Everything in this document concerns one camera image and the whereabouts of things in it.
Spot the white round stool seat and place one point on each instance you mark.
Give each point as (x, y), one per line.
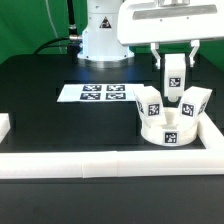
(169, 134)

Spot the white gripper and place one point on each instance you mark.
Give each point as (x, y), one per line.
(162, 21)

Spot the white marker sheet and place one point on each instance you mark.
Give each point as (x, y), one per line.
(97, 92)

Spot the white U-shaped fence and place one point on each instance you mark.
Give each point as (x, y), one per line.
(206, 161)

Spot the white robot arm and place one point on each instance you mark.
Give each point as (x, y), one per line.
(116, 25)

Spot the black upright cable connector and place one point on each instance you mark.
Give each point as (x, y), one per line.
(72, 24)

